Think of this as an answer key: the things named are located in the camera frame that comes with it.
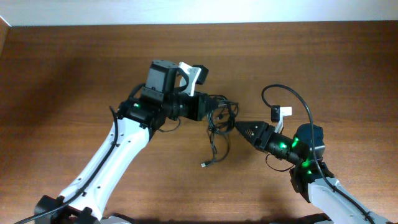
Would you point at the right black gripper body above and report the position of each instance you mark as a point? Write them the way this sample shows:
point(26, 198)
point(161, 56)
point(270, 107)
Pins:
point(268, 130)

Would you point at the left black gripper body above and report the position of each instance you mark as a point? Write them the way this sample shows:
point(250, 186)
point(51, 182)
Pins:
point(192, 105)

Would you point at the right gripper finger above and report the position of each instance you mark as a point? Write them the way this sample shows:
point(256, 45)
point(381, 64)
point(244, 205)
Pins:
point(250, 125)
point(249, 134)

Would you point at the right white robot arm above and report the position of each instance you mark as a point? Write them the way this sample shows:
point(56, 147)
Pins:
point(310, 176)

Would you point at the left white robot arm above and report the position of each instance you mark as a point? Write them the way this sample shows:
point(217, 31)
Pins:
point(168, 93)

